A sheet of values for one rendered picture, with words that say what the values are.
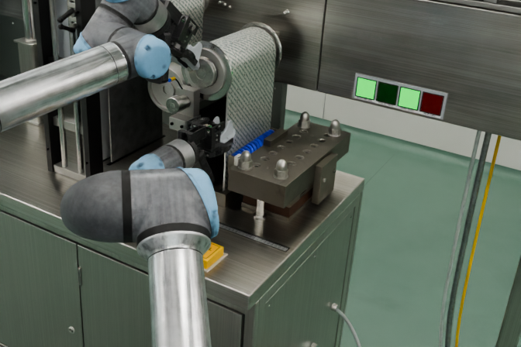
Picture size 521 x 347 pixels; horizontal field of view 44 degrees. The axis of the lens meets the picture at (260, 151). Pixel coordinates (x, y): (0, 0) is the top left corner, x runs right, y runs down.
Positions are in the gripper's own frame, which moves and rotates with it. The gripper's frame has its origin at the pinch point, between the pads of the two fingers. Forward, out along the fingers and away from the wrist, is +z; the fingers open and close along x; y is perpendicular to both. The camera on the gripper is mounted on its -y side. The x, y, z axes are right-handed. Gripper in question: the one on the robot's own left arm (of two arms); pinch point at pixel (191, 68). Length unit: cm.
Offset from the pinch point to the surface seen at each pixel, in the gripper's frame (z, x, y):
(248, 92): 16.6, -7.9, 2.7
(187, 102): 4.7, 0.3, -7.2
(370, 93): 33.6, -33.0, 16.0
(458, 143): 280, -17, 84
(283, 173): 16.5, -25.2, -14.9
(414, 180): 257, -4, 48
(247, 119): 21.8, -7.8, -3.0
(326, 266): 50, -33, -30
